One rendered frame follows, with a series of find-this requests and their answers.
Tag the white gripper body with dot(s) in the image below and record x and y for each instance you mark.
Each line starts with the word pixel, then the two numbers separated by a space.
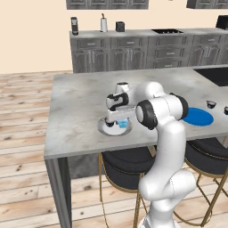
pixel 121 113

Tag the black sink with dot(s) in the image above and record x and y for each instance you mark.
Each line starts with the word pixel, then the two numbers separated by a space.
pixel 214 75

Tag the white paper towel roll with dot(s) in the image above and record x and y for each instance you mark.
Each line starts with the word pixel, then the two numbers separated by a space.
pixel 103 25

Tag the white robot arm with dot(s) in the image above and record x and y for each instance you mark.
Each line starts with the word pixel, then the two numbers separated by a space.
pixel 170 139

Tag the black gold bar stool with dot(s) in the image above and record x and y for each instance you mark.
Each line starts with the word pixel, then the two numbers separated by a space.
pixel 207 157
pixel 126 166

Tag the black hob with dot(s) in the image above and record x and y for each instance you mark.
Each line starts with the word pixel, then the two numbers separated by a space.
pixel 167 30

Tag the dark yogurt container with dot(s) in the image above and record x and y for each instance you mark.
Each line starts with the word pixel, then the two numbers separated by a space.
pixel 110 124
pixel 226 110
pixel 211 104

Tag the grey kitchen island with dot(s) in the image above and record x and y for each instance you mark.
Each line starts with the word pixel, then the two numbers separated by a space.
pixel 57 184

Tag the grey base cupboard run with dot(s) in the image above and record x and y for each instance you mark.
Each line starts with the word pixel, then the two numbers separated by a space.
pixel 127 55

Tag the black toaster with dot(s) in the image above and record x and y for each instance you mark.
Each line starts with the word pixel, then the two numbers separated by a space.
pixel 120 26

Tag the blue round plate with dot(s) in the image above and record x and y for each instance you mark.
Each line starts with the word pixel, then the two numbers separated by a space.
pixel 199 117

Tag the blue yogurt container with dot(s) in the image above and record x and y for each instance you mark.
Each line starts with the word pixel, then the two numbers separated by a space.
pixel 123 123

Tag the wide grey wall cupboards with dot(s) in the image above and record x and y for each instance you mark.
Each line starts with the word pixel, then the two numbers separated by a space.
pixel 107 4

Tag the grey round plate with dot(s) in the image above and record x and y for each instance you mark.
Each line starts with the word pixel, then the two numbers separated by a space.
pixel 115 132

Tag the narrow grey wall cupboards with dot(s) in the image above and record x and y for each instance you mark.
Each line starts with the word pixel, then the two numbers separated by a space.
pixel 207 3

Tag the black countertop appliance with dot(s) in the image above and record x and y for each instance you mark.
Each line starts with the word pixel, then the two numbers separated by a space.
pixel 223 22

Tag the black coffee machine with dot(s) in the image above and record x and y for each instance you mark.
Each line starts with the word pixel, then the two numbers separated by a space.
pixel 74 26

